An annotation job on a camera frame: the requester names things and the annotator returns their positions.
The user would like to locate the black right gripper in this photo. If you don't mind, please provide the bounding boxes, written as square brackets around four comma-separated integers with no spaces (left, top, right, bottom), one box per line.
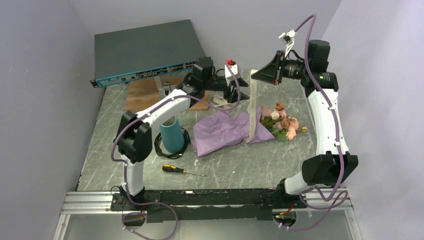
[252,49,311,85]

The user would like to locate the beige ribbon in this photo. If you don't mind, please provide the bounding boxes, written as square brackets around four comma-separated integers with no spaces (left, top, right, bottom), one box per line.
[209,69,258,143]

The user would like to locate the purple flower bouquet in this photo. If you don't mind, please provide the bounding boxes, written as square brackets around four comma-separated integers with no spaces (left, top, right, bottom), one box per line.
[193,102,300,157]

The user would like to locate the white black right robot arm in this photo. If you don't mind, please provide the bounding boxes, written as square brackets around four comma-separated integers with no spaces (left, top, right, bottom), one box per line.
[251,39,359,208]

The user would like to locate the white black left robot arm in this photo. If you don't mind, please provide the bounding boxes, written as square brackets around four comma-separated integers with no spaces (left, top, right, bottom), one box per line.
[111,57,249,210]

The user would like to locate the teal vase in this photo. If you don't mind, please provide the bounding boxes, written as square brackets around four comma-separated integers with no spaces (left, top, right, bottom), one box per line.
[160,116,185,154]

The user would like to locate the grey metal stand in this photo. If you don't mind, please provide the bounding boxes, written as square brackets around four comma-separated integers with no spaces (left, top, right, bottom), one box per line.
[154,76,177,100]

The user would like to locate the brown wooden board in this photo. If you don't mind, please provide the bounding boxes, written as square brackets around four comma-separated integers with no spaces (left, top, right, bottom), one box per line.
[124,76,210,112]

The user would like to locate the orange black screwdriver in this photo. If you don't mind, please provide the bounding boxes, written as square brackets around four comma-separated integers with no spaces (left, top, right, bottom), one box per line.
[161,164,206,177]

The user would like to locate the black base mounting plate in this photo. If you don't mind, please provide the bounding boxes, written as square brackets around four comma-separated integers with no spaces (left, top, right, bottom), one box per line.
[110,187,306,223]

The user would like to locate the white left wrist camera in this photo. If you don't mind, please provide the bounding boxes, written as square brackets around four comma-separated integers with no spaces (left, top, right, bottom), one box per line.
[224,59,239,86]

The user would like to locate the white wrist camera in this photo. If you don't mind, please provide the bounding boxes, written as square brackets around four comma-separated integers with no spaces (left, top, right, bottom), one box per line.
[278,29,296,58]
[224,59,239,86]

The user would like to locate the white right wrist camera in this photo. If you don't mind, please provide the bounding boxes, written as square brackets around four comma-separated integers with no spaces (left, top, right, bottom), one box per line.
[278,29,296,58]

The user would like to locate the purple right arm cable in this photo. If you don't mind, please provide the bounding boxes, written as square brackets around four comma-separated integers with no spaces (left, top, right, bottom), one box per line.
[271,13,349,232]

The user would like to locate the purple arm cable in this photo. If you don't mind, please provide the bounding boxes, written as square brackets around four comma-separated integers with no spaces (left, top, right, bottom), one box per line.
[110,64,242,240]
[271,13,349,232]

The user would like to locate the black coiled cable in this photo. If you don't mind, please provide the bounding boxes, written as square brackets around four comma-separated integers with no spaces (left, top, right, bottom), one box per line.
[154,127,192,160]

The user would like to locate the grey teal network switch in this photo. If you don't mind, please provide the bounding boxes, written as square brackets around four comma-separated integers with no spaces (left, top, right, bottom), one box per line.
[91,19,206,88]

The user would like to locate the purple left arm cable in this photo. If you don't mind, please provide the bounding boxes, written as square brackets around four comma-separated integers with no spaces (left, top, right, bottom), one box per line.
[110,64,242,240]

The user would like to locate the aluminium frame rail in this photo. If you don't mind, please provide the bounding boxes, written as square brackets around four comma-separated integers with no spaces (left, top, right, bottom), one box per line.
[53,188,363,240]

